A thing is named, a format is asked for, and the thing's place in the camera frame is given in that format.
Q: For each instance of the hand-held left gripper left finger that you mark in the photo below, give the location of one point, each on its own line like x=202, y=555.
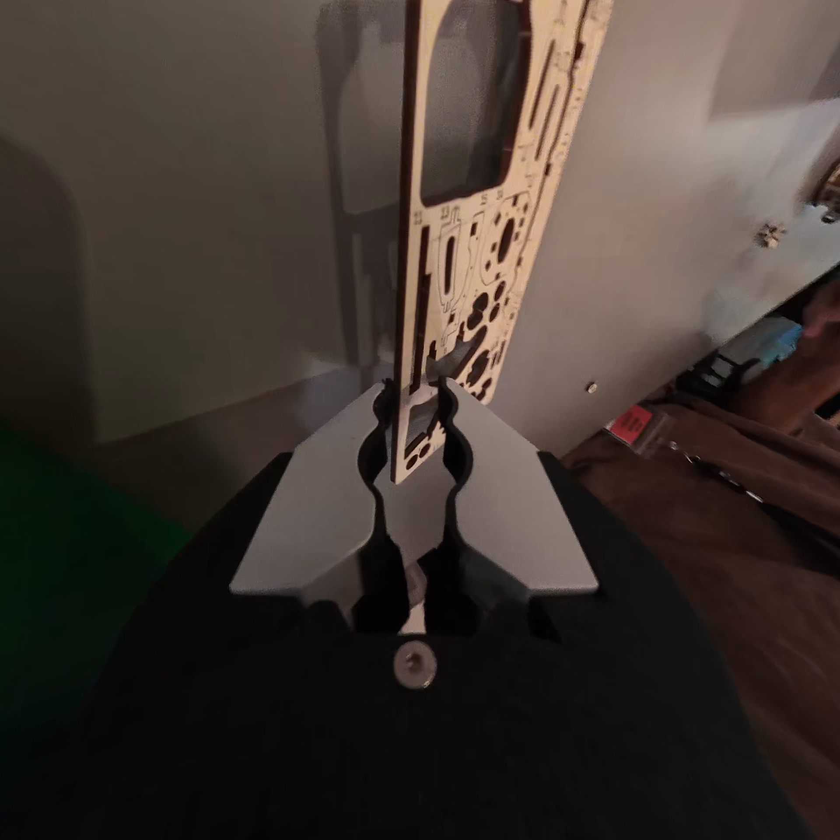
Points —
x=302, y=525

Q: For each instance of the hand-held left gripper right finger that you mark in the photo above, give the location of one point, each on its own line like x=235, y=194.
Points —
x=525, y=525

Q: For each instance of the plywood model parts sheet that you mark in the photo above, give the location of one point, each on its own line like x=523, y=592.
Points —
x=412, y=164

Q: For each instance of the small wooden gear model assembly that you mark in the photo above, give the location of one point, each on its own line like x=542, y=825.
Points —
x=828, y=197

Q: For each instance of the red label tag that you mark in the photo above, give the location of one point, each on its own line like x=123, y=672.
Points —
x=628, y=421

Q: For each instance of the small wooden cross part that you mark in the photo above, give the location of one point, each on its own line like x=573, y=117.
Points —
x=771, y=235

